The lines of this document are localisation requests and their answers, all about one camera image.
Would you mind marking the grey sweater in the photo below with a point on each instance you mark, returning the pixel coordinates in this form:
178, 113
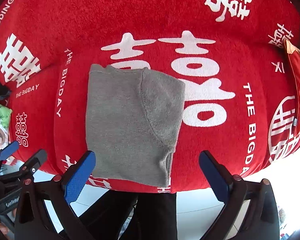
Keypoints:
130, 120

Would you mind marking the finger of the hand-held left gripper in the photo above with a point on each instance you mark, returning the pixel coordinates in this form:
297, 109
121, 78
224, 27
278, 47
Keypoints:
36, 158
10, 150

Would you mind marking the person's left hand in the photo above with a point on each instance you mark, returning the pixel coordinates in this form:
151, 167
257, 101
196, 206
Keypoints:
5, 228

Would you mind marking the green patterned cloth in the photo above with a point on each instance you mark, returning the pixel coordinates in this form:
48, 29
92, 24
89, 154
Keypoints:
1, 113

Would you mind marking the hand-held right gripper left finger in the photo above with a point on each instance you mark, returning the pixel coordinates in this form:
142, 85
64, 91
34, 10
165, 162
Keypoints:
77, 177

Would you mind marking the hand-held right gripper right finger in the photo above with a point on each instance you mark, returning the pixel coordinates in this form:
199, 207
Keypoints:
215, 177

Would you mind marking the red printed blanket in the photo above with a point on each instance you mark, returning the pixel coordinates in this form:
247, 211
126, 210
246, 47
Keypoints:
90, 17

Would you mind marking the person's black pants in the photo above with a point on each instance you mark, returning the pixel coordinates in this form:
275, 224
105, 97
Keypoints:
155, 217

